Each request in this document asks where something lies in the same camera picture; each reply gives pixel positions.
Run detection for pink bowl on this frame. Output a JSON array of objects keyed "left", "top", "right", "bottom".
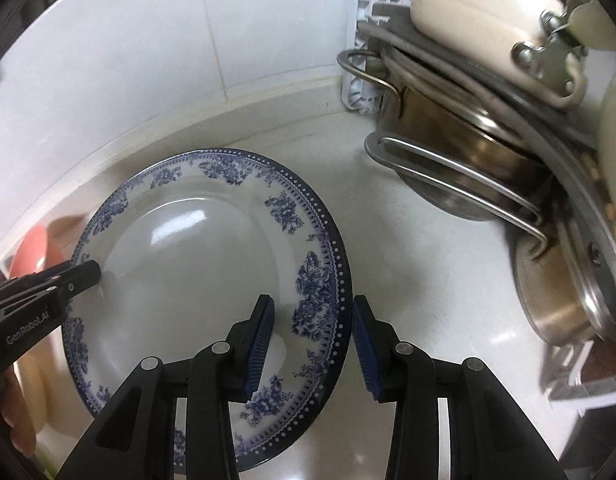
[{"left": 8, "top": 215, "right": 76, "bottom": 281}]

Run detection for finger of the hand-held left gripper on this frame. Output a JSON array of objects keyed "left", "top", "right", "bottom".
[{"left": 0, "top": 259, "right": 103, "bottom": 313}]

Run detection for person's left hand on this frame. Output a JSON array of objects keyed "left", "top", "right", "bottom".
[{"left": 0, "top": 362, "right": 37, "bottom": 458}]

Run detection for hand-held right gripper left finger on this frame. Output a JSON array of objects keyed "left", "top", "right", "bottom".
[{"left": 55, "top": 294, "right": 276, "bottom": 480}]

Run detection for steel pots on rack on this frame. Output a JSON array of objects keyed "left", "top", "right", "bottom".
[{"left": 340, "top": 0, "right": 616, "bottom": 411}]

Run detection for blue floral white plate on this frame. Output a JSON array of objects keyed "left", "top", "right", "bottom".
[{"left": 62, "top": 148, "right": 355, "bottom": 474}]

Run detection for stainless steel pot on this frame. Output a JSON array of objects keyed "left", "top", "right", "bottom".
[
  {"left": 512, "top": 160, "right": 616, "bottom": 347},
  {"left": 338, "top": 49, "right": 553, "bottom": 241}
]

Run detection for cream enamel pot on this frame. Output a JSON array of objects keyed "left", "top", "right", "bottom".
[{"left": 409, "top": 0, "right": 616, "bottom": 111}]

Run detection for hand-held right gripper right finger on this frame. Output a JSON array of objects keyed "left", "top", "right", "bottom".
[{"left": 352, "top": 294, "right": 561, "bottom": 480}]

